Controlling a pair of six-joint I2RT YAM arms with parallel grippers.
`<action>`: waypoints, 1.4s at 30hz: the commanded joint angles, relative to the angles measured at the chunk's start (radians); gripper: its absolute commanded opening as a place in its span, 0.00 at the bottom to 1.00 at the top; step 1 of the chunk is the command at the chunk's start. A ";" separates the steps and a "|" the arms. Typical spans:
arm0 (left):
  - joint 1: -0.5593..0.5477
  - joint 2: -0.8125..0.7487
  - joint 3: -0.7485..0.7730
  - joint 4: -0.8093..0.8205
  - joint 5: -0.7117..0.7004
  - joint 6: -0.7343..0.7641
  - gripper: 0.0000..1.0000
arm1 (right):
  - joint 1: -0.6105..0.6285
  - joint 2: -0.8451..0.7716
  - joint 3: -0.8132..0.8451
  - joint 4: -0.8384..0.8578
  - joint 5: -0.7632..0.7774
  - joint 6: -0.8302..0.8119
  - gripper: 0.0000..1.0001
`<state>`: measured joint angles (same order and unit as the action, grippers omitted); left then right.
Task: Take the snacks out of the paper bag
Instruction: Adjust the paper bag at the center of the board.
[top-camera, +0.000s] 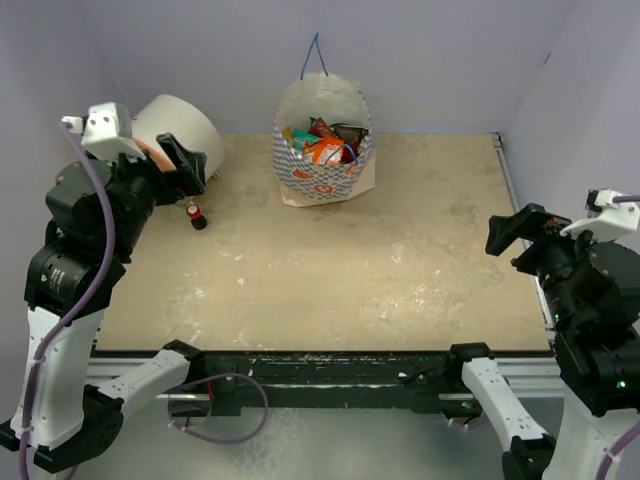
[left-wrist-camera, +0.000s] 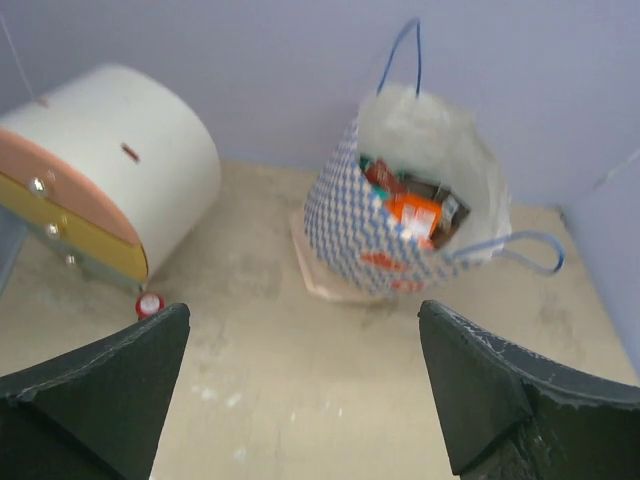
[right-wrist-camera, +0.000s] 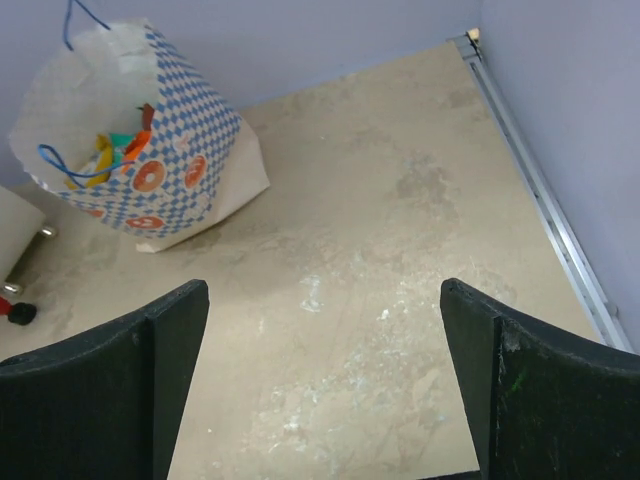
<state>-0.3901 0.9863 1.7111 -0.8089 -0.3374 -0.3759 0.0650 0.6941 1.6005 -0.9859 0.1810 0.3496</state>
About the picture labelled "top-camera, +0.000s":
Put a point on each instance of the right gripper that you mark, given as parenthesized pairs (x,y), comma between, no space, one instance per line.
(532,220)

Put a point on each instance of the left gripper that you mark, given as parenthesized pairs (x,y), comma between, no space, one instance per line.
(188,166)

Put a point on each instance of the orange snack packet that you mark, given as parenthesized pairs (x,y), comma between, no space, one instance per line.
(328,151)

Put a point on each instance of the checkered paper bag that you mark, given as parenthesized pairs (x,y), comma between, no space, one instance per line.
(316,102)

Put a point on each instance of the teal snack packet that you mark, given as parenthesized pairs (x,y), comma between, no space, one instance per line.
(302,140)

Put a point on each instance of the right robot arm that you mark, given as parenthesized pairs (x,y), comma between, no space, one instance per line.
(591,286)

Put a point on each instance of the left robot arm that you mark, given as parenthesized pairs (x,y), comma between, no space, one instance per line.
(98,211)

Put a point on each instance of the white cylindrical container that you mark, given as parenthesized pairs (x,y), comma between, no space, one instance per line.
(190,127)

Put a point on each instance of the small red black object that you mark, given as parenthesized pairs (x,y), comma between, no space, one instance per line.
(197,219)

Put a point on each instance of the dark brown snack packet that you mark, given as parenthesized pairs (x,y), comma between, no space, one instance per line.
(351,135)

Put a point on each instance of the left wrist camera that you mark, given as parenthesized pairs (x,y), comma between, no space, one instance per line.
(105,132)

